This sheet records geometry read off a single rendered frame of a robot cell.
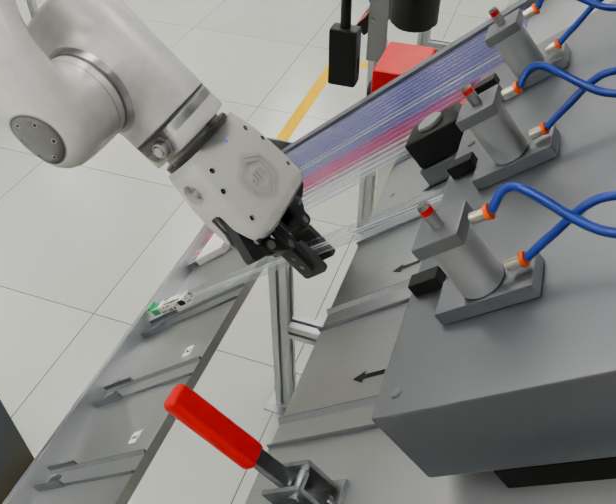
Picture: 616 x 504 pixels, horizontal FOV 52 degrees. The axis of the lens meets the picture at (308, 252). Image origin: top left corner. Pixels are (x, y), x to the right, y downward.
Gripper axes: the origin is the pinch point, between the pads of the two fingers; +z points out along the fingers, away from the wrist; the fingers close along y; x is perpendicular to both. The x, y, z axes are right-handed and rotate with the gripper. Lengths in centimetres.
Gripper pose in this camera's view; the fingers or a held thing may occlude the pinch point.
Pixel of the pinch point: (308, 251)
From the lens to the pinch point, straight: 63.8
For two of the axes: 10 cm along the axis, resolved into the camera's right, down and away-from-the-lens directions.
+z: 6.8, 6.6, 3.2
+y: 3.7, -6.8, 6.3
